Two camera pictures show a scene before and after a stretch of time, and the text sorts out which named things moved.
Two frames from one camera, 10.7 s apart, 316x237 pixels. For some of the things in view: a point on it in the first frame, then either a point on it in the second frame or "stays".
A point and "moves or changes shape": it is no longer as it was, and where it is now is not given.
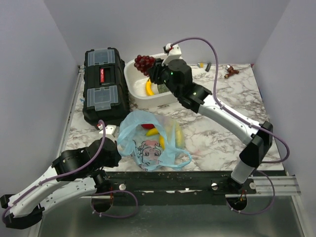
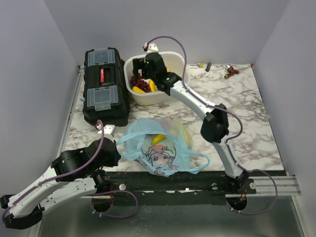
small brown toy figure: (230, 69) stays
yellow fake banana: (179, 136) → (186, 137)
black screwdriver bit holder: (208, 67) stays
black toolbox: (105, 90) stays
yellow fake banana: (152, 132) → (137, 90)
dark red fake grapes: (143, 63) moves or changes shape
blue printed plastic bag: (153, 141) moves or changes shape
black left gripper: (117, 157) stays
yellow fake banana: (162, 142) → (157, 138)
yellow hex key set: (201, 64) stays
